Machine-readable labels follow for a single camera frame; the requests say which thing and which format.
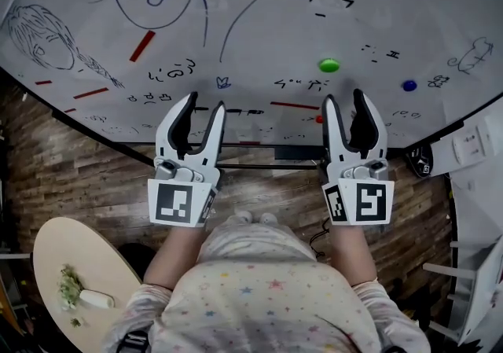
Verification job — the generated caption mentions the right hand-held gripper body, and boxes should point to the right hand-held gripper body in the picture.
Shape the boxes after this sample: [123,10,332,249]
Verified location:
[318,160,395,229]

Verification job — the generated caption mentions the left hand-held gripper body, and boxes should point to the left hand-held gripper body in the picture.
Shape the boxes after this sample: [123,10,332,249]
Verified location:
[147,157,222,229]

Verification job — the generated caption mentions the green round magnet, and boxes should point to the green round magnet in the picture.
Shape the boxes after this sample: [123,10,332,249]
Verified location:
[318,57,341,73]

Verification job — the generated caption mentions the person's right forearm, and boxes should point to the person's right forearm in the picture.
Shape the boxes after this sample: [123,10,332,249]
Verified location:
[329,223,378,288]

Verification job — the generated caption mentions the person's left forearm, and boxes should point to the person's left forearm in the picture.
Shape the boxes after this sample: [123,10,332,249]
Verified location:
[143,223,213,292]

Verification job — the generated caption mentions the long red magnetic strip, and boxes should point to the long red magnetic strip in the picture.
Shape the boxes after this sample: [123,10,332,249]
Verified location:
[270,101,321,111]
[129,30,156,63]
[72,86,109,100]

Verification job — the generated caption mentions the black oval case white tags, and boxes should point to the black oval case white tags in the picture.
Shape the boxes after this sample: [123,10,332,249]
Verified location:
[406,142,435,178]

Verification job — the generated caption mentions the black table base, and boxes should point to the black table base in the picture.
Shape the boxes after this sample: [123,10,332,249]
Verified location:
[117,243,156,281]

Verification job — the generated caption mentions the whiteboard on black stand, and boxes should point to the whiteboard on black stand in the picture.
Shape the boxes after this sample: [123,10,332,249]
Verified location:
[0,0,503,171]

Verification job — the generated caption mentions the white vase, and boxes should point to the white vase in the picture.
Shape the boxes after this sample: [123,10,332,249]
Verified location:
[79,289,115,309]

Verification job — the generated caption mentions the round wooden table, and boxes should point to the round wooden table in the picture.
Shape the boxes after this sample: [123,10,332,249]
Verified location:
[33,216,143,353]

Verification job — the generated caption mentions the person's star print pyjamas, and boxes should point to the person's star print pyjamas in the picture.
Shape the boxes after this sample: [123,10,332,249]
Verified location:
[101,221,431,353]

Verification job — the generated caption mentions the green flower bunch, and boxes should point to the green flower bunch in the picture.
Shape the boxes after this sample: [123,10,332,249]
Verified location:
[58,264,84,311]

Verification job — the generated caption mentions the white shelf rack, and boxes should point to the white shelf rack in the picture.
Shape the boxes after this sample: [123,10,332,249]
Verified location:
[422,233,503,347]

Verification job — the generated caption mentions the black floor cable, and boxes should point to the black floor cable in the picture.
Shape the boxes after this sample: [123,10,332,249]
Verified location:
[309,217,331,262]

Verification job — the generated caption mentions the black harness strap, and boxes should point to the black harness strap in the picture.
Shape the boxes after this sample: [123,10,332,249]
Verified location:
[116,329,150,353]

